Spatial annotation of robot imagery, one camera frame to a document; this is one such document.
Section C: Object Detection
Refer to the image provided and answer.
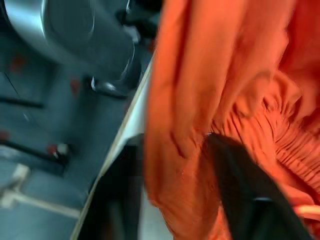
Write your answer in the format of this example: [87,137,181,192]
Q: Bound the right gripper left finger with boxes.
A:
[79,133,146,240]

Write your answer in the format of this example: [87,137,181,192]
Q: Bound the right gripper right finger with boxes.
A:
[204,133,314,240]

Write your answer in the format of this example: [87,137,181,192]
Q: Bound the orange shorts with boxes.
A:
[143,0,320,240]

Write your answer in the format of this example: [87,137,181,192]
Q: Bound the silver robot body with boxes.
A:
[0,0,142,99]

